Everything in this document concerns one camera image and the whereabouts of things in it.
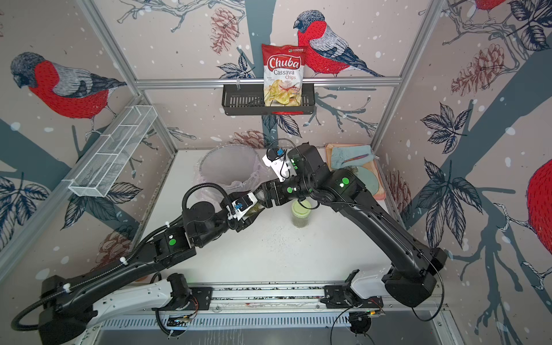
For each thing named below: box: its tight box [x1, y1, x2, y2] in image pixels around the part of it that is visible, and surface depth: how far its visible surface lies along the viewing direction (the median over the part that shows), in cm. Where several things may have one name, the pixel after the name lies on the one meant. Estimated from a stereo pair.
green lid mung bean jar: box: [291, 199, 312, 229], surface depth 83 cm
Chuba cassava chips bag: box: [261, 43, 308, 107], surface depth 87 cm
